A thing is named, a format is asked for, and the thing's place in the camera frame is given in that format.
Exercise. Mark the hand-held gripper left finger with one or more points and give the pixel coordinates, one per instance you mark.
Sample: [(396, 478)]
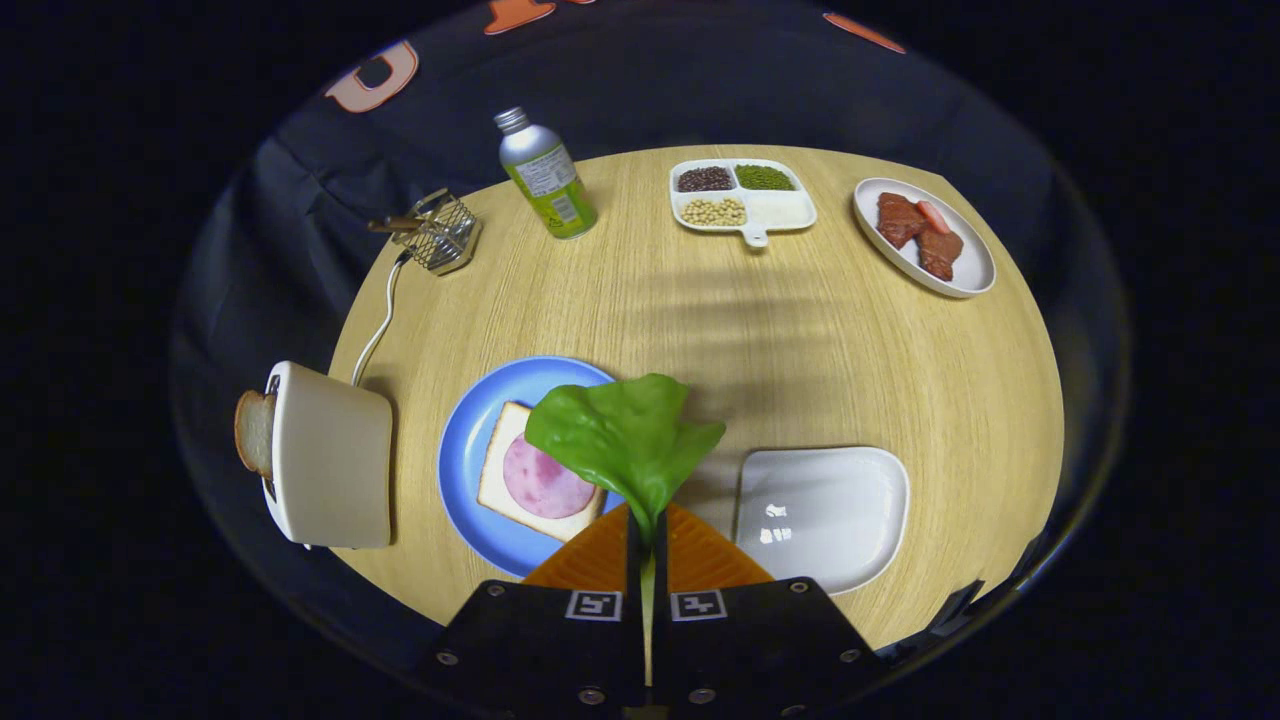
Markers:
[(633, 570)]

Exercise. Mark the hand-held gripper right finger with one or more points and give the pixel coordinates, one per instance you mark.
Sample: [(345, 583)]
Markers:
[(662, 570)]

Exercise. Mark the green lettuce leaf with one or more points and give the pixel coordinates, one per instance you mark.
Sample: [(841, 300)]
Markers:
[(620, 430)]

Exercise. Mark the toasted bread slice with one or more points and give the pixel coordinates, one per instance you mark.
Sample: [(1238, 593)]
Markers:
[(255, 430)]

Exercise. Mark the pink ham slice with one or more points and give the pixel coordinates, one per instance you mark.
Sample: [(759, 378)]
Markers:
[(545, 485)]

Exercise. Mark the white bread slice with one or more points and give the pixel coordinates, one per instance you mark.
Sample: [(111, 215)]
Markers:
[(500, 490)]

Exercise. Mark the white square plate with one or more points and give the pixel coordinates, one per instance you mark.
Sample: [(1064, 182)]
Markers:
[(820, 510)]

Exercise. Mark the blue round plate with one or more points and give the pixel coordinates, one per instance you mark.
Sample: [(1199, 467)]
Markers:
[(470, 450)]

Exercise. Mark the cream toaster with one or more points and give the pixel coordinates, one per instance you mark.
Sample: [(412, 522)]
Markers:
[(335, 460)]

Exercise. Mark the yellow soybeans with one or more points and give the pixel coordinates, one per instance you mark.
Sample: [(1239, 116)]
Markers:
[(713, 212)]

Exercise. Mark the white divided tray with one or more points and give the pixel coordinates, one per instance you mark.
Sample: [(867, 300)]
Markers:
[(780, 210)]

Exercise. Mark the dark red beans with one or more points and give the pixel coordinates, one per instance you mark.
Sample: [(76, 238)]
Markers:
[(705, 180)]

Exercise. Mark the silver bottle with green label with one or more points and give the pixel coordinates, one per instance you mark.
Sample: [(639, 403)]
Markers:
[(545, 180)]

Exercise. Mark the green mung beans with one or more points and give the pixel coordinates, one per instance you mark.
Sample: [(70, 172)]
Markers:
[(765, 178)]

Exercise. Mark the small brown meat piece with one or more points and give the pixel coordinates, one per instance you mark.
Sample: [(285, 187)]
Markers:
[(940, 255)]

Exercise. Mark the large brown meat piece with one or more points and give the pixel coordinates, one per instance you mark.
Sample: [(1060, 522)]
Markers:
[(898, 222)]

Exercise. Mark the white oval plate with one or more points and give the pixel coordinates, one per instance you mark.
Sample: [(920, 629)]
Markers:
[(970, 265)]

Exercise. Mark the pink meat strip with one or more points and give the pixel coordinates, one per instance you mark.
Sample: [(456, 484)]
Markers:
[(934, 217)]

